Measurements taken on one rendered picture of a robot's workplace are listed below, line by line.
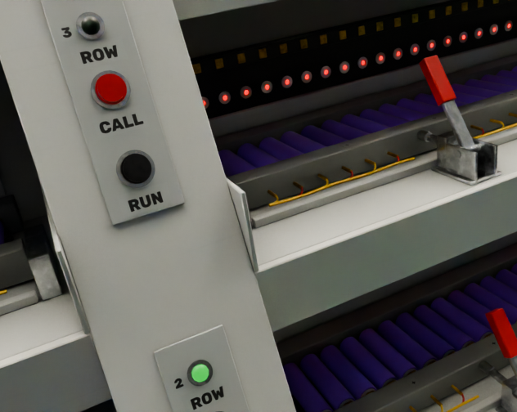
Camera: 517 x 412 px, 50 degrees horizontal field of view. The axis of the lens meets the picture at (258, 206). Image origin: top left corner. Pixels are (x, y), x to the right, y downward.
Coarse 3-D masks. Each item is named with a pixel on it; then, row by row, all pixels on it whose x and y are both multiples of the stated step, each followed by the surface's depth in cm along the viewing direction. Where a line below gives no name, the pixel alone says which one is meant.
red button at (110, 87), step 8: (104, 80) 28; (112, 80) 28; (120, 80) 28; (96, 88) 28; (104, 88) 28; (112, 88) 28; (120, 88) 28; (104, 96) 28; (112, 96) 28; (120, 96) 28; (112, 104) 28
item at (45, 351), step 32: (0, 192) 42; (32, 224) 43; (32, 256) 31; (64, 256) 27; (32, 288) 34; (64, 288) 33; (0, 320) 31; (32, 320) 30; (64, 320) 30; (0, 352) 28; (32, 352) 28; (64, 352) 28; (96, 352) 29; (0, 384) 27; (32, 384) 28; (64, 384) 29; (96, 384) 30
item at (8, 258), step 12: (12, 240) 35; (0, 252) 33; (12, 252) 33; (24, 252) 34; (0, 264) 33; (12, 264) 33; (24, 264) 34; (0, 276) 33; (12, 276) 34; (24, 276) 34; (0, 288) 34
